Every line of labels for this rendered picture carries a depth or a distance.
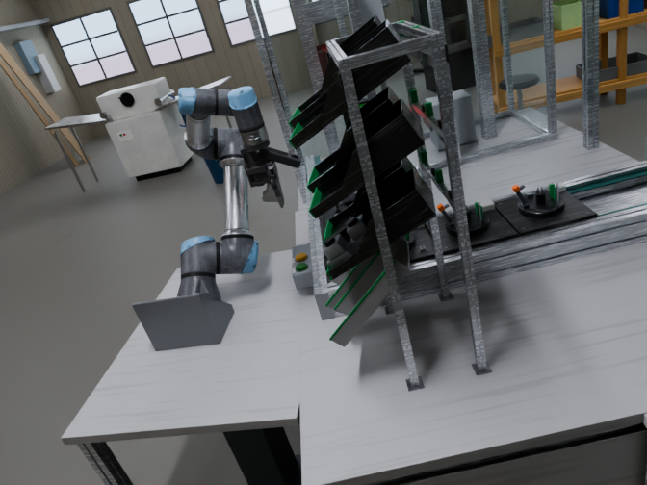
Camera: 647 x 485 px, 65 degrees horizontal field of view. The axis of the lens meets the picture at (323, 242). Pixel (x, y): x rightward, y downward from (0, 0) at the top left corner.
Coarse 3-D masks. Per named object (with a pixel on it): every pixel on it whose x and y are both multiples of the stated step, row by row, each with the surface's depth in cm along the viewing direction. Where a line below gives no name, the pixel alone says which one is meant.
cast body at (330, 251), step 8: (328, 240) 116; (336, 240) 116; (344, 240) 118; (328, 248) 116; (336, 248) 115; (344, 248) 116; (352, 248) 117; (328, 256) 117; (336, 256) 116; (344, 256) 116; (328, 264) 118; (336, 264) 117
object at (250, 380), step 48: (240, 288) 191; (288, 288) 183; (144, 336) 178; (240, 336) 164; (288, 336) 158; (144, 384) 154; (192, 384) 149; (240, 384) 143; (288, 384) 138; (96, 432) 141; (144, 432) 137; (192, 432) 135
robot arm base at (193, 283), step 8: (192, 272) 168; (200, 272) 168; (208, 272) 170; (184, 280) 168; (192, 280) 167; (200, 280) 168; (208, 280) 169; (184, 288) 166; (192, 288) 166; (200, 288) 167; (208, 288) 167; (216, 288) 170; (176, 296) 168; (216, 296) 168
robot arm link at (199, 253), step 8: (192, 240) 171; (200, 240) 172; (208, 240) 173; (184, 248) 172; (192, 248) 170; (200, 248) 171; (208, 248) 172; (216, 248) 172; (184, 256) 171; (192, 256) 170; (200, 256) 170; (208, 256) 171; (216, 256) 171; (184, 264) 170; (192, 264) 169; (200, 264) 169; (208, 264) 171; (216, 264) 172; (184, 272) 169; (216, 272) 174
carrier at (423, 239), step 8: (424, 224) 174; (416, 232) 172; (424, 232) 171; (408, 240) 165; (416, 240) 167; (424, 240) 166; (416, 248) 163; (432, 248) 160; (416, 256) 158; (424, 256) 157; (432, 256) 157
